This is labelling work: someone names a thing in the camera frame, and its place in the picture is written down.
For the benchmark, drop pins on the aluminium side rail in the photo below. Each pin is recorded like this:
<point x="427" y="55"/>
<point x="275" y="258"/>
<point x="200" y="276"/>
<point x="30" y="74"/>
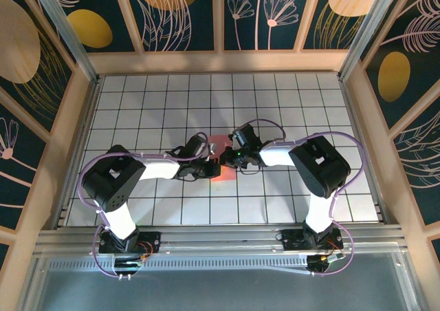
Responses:
<point x="362" y="146"/>
<point x="84" y="135"/>

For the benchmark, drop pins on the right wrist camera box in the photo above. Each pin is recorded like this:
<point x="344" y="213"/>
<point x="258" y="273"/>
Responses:
<point x="245" y="135"/>

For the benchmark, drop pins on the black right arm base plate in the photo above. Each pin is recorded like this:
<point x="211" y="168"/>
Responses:
<point x="292" y="242"/>

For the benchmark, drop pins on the aluminium corner post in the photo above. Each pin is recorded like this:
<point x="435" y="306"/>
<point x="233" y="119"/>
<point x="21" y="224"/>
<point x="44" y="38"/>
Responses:
<point x="371" y="25"/>
<point x="68" y="32"/>

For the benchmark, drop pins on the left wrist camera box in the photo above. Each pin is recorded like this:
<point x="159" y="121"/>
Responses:
<point x="196" y="146"/>

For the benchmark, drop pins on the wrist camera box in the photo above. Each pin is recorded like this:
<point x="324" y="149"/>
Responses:
<point x="245" y="135"/>
<point x="196" y="146"/>

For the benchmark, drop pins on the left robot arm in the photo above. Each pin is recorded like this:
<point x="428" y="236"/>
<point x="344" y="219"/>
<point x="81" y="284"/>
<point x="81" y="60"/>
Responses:
<point x="159" y="168"/>

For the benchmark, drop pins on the long aluminium base rail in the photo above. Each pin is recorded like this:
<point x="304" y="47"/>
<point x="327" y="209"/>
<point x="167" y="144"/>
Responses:
<point x="223" y="237"/>

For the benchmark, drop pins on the pink cloth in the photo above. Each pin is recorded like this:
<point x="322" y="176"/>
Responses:
<point x="227" y="176"/>

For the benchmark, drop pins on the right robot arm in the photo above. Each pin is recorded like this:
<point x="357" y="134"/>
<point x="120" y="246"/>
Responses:
<point x="275" y="154"/>

